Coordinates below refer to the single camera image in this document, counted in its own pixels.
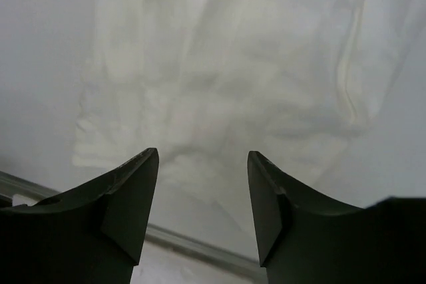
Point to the aluminium table edge rail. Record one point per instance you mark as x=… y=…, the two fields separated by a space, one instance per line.
x=176 y=242

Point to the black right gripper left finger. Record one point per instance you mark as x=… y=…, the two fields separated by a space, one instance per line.
x=93 y=233

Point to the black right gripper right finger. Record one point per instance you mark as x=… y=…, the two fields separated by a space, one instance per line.
x=304 y=236

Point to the white skirt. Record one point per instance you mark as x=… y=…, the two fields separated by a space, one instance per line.
x=207 y=81

